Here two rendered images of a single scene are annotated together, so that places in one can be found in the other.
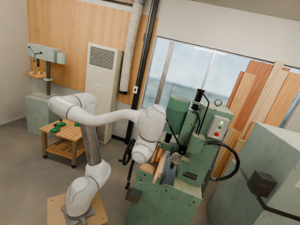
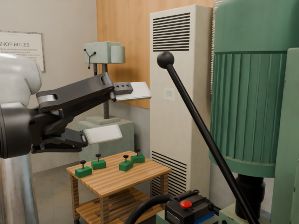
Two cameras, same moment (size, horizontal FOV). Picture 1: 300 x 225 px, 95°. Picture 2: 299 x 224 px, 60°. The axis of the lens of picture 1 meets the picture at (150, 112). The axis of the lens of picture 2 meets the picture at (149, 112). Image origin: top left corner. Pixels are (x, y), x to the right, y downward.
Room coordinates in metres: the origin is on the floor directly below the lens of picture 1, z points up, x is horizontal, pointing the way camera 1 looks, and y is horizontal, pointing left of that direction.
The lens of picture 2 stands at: (0.64, -0.42, 1.40)
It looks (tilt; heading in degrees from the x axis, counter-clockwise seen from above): 11 degrees down; 44
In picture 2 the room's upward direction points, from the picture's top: straight up
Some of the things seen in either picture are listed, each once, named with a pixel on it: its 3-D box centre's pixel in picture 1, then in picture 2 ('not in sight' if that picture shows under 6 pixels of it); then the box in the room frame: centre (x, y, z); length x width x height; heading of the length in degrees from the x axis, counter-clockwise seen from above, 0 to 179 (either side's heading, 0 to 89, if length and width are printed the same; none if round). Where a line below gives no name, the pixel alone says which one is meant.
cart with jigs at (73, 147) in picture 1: (72, 136); (119, 191); (1.90, 1.14, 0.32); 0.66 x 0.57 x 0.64; 174
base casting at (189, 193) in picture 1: (170, 172); not in sight; (1.13, -0.34, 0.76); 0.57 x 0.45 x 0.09; 79
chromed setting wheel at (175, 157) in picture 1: (177, 158); not in sight; (1.00, -0.33, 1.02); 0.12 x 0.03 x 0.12; 79
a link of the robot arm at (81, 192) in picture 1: (80, 193); not in sight; (0.68, 0.34, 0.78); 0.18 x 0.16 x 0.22; 166
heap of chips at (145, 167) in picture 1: (147, 166); not in sight; (0.94, -0.09, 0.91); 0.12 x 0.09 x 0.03; 79
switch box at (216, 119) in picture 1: (217, 127); not in sight; (0.95, -0.51, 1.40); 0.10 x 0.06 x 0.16; 79
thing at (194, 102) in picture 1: (198, 99); not in sight; (1.12, -0.36, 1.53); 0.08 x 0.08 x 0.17; 79
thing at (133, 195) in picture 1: (133, 195); not in sight; (0.92, -0.03, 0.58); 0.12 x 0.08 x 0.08; 79
